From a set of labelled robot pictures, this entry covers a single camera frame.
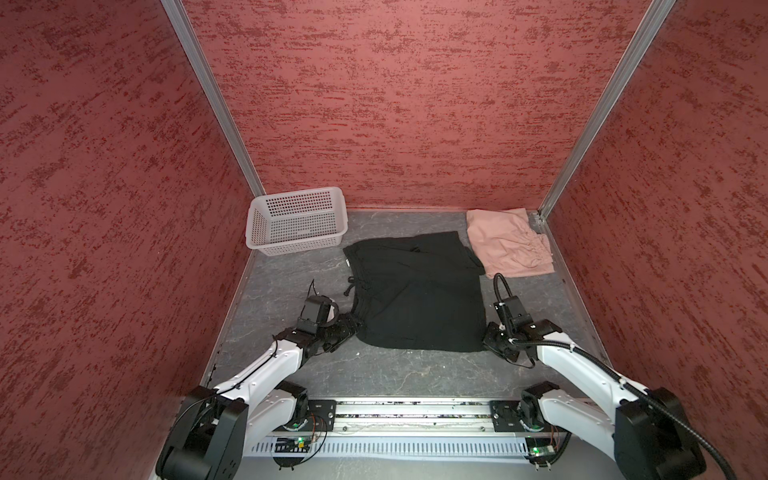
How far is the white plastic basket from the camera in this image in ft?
3.44

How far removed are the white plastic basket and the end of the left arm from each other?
0.35 meters

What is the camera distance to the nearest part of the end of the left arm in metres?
0.75
